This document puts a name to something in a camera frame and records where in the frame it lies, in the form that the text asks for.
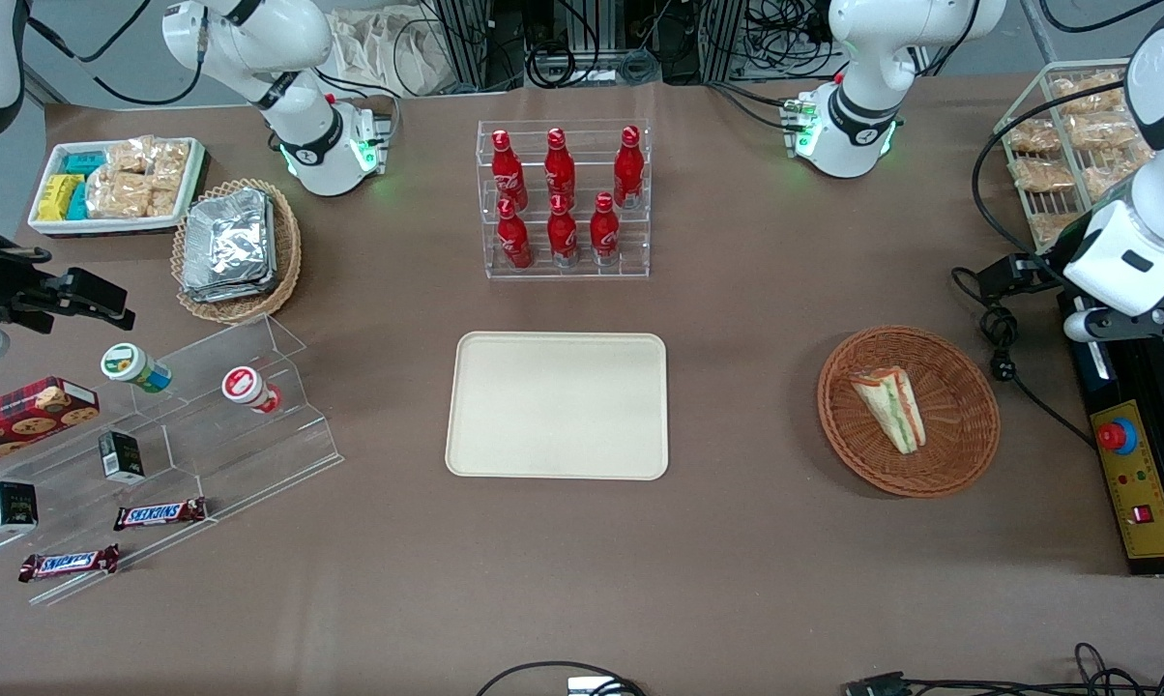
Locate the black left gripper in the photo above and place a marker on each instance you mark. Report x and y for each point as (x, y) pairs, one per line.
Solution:
(1048, 265)

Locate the triangular sandwich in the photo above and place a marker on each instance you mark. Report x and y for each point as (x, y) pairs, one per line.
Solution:
(889, 411)

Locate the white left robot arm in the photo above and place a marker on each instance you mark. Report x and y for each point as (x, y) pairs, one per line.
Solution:
(858, 126)

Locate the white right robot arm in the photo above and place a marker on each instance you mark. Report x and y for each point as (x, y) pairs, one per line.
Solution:
(302, 135)

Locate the white rectangular snack tray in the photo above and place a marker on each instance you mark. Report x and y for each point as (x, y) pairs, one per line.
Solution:
(108, 226)

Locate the round brown wicker basket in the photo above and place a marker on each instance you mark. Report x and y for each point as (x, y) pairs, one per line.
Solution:
(959, 425)

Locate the oval light wicker basket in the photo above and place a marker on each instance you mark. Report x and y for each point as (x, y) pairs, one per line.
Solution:
(287, 261)

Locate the cream plastic tray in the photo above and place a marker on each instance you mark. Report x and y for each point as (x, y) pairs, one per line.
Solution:
(553, 406)

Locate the rice cracker snack bag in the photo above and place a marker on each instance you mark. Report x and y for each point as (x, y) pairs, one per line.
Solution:
(1054, 228)
(1085, 90)
(1032, 135)
(171, 157)
(130, 155)
(1114, 176)
(1041, 175)
(1102, 130)
(118, 195)
(164, 198)

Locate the yellow snack packet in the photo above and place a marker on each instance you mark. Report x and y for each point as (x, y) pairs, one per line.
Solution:
(55, 196)

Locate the teal snack packet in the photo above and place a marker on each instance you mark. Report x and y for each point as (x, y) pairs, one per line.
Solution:
(84, 163)
(78, 201)

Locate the red tartan cookie box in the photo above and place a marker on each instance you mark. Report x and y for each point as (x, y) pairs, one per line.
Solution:
(26, 420)

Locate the green lid yogurt cup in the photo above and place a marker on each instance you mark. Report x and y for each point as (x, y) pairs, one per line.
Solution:
(130, 365)

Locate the small black carton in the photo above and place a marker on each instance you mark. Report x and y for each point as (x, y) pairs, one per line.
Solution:
(12, 507)
(120, 456)

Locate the silver foil packet stack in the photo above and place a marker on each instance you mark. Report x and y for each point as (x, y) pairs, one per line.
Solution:
(226, 244)

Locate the black yellow emergency stop box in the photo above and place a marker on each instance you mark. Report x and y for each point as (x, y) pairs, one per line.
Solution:
(1138, 503)

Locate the red lid yogurt cup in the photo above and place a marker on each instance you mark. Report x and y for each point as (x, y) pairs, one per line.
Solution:
(246, 387)

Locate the brown Snickers bar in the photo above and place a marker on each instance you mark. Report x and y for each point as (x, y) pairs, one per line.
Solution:
(160, 514)
(70, 563)

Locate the clear acrylic stepped display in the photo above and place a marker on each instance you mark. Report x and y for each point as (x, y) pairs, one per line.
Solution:
(253, 454)

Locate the red cola bottle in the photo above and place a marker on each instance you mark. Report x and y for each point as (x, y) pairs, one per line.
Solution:
(514, 240)
(563, 235)
(627, 166)
(509, 172)
(603, 234)
(560, 169)

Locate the clear acrylic bottle rack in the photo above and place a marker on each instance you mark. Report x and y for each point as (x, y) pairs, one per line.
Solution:
(582, 273)

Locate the white cloth bag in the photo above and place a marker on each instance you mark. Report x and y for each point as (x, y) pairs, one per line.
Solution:
(389, 53)

